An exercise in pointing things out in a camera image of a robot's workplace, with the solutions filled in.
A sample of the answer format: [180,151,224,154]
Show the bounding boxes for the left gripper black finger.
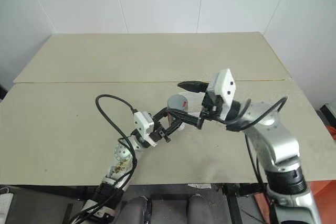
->
[151,106,170,128]
[162,116,185,136]

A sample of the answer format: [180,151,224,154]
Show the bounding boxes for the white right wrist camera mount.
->
[206,68,236,119]

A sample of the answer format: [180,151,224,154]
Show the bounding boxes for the black object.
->
[0,83,8,102]

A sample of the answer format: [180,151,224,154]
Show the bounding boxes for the grey jar lid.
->
[167,94,189,111]

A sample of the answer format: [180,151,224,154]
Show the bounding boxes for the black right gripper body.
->
[199,90,224,123]

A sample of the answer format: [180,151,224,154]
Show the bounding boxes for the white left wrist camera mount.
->
[133,111,158,148]

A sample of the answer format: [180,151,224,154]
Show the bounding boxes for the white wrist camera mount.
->
[206,68,236,119]
[133,111,158,148]

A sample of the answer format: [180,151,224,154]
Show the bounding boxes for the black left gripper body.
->
[151,124,172,145]

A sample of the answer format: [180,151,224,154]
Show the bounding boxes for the dark grey box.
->
[318,101,336,128]

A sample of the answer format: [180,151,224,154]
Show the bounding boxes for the white power strip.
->
[0,194,14,216]

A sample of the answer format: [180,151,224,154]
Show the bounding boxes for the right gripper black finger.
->
[177,80,210,94]
[169,108,206,131]

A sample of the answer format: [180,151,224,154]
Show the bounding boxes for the dark grey rounded shape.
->
[122,196,153,224]
[187,194,214,224]

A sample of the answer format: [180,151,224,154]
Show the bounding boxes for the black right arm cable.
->
[225,95,290,210]

